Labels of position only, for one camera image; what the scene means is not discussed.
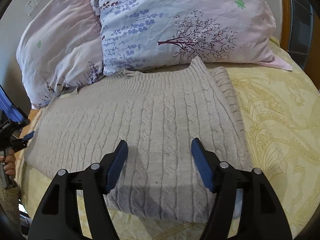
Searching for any beige cable-knit sweater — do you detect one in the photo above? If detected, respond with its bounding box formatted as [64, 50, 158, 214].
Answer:
[25, 58, 253, 222]

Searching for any wooden headboard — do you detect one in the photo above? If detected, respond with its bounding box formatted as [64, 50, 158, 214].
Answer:
[280, 0, 319, 88]

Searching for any window with blue light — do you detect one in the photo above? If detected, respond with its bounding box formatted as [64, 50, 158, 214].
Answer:
[0, 87, 26, 122]

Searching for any yellow patterned bed sheet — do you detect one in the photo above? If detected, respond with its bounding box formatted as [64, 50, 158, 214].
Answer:
[15, 36, 320, 240]

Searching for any left hand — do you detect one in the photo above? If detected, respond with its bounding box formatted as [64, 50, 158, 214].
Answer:
[0, 149, 16, 177]

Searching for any pink floral left pillow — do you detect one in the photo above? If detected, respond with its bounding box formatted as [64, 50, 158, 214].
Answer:
[16, 0, 103, 109]

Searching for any blue floral right pillow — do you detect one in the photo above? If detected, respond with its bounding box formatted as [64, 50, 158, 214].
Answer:
[91, 0, 292, 76]

